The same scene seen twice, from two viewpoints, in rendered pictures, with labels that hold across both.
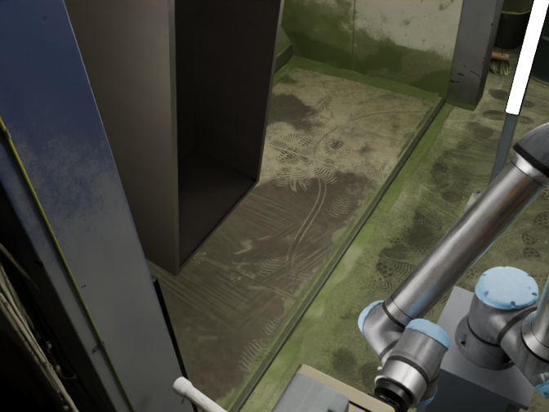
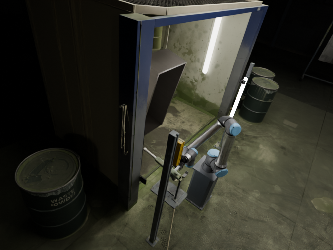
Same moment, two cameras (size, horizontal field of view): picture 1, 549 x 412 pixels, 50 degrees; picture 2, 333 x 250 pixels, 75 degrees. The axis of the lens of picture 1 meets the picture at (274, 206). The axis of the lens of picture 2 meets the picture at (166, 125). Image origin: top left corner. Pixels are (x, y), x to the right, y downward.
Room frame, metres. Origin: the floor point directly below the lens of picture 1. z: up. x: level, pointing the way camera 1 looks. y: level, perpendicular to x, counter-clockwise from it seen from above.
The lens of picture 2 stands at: (-0.96, 0.10, 2.62)
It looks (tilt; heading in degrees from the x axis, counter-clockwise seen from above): 37 degrees down; 358
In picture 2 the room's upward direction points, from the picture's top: 10 degrees clockwise
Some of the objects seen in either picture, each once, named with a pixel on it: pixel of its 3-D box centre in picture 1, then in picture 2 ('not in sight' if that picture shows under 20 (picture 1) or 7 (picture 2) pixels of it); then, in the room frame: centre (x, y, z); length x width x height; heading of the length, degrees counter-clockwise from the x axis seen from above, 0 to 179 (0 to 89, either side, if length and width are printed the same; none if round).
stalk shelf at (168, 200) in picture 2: not in sight; (168, 192); (0.38, -0.09, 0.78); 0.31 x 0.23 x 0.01; 56
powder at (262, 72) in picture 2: not in sight; (262, 72); (4.01, -2.13, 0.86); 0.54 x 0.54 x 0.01
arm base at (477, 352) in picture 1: (492, 331); (209, 164); (0.94, -0.60, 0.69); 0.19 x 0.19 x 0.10
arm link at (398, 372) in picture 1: (398, 384); (186, 157); (0.57, -0.21, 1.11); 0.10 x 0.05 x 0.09; 52
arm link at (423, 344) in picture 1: (418, 352); (191, 154); (0.64, -0.27, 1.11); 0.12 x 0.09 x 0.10; 142
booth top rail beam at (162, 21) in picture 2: not in sight; (228, 12); (1.85, -0.50, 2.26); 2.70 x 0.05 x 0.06; 146
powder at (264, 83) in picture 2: not in sight; (265, 83); (3.37, -2.00, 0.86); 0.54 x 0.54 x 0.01
